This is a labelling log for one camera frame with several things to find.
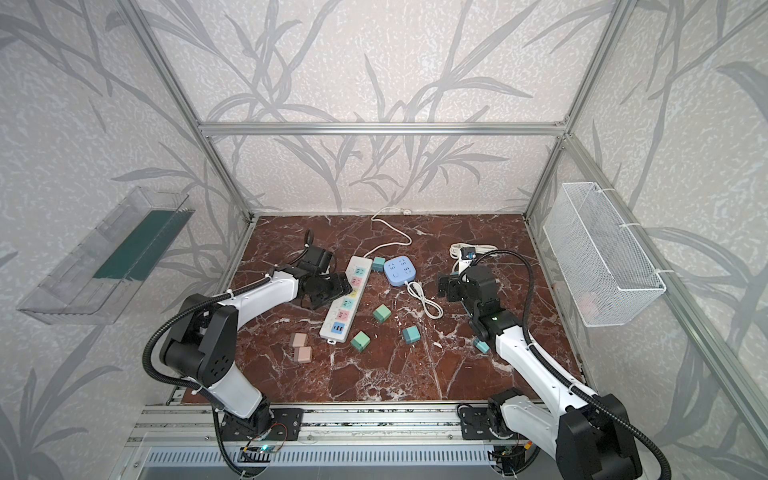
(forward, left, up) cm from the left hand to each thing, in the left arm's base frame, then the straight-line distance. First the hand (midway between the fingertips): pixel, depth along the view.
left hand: (348, 283), depth 93 cm
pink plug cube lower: (-20, +11, -5) cm, 24 cm away
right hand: (0, -33, +11) cm, 35 cm away
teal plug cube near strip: (+10, -9, -4) cm, 14 cm away
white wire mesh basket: (-14, -60, +29) cm, 68 cm away
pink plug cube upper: (-16, +13, -5) cm, 22 cm away
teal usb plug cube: (-15, -20, -4) cm, 25 cm away
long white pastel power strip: (-8, +2, -4) cm, 9 cm away
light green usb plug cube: (-17, -5, -5) cm, 18 cm away
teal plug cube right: (-18, -40, -3) cm, 44 cm away
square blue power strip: (+8, -16, -5) cm, 19 cm away
